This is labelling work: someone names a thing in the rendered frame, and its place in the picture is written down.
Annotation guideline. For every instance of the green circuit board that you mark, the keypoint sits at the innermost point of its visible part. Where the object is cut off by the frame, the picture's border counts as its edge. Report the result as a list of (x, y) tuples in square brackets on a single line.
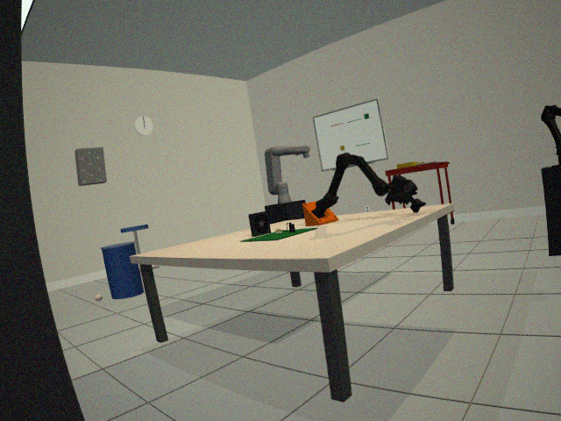
[(278, 235)]

